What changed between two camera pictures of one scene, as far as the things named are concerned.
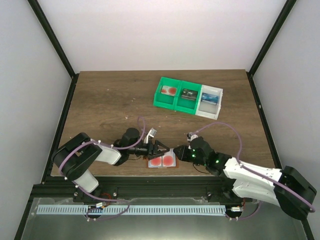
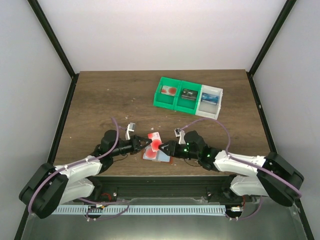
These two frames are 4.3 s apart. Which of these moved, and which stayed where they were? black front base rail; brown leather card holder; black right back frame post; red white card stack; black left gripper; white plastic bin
Moved: brown leather card holder; black left gripper
Stayed: black right back frame post; black front base rail; red white card stack; white plastic bin
